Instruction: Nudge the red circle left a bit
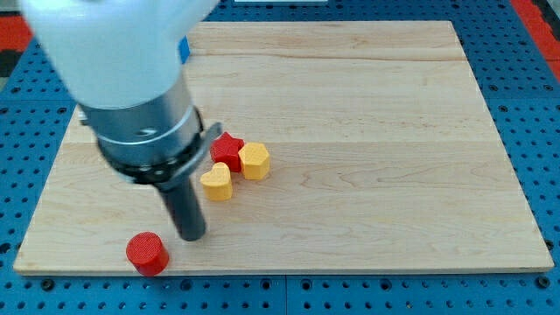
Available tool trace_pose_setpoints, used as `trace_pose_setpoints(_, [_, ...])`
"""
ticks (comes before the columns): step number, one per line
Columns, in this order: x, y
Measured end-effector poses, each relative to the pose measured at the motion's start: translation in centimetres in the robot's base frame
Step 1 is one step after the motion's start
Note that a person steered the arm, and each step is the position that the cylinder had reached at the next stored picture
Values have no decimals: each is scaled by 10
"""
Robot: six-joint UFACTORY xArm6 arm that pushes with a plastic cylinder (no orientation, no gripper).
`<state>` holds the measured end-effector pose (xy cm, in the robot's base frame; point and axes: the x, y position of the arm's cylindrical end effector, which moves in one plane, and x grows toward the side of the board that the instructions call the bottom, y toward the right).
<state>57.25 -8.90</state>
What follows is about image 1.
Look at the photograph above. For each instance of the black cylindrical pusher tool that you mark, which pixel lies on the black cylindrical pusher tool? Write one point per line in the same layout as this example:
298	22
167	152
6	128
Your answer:
183	206

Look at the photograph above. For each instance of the red cylinder block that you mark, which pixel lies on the red cylinder block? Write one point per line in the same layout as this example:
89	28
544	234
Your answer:
147	254

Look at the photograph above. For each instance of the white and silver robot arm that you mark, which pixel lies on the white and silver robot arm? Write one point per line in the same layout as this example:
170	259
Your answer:
120	61

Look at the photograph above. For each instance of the yellow heart block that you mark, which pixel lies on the yellow heart block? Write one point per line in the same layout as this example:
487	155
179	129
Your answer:
217	183

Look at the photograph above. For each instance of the red star block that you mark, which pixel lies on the red star block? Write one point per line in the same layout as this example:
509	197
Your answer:
225	149

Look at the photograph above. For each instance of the yellow hexagon block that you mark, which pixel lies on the yellow hexagon block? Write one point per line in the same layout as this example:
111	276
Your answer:
255	161

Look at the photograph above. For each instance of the blue tape piece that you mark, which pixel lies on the blue tape piece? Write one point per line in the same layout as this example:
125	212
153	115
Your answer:
183	50

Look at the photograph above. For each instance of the light wooden board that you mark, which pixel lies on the light wooden board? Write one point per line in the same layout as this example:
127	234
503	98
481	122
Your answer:
384	160

